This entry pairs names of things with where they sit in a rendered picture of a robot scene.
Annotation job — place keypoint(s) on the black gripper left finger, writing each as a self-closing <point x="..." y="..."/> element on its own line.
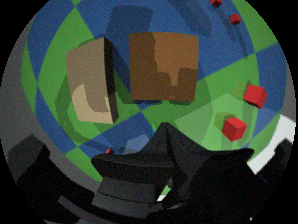
<point x="152" y="165"/>

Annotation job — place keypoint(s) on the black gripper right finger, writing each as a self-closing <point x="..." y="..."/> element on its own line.
<point x="195" y="164"/>

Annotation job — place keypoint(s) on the brown square block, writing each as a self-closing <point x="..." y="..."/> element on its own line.
<point x="163" y="66"/>

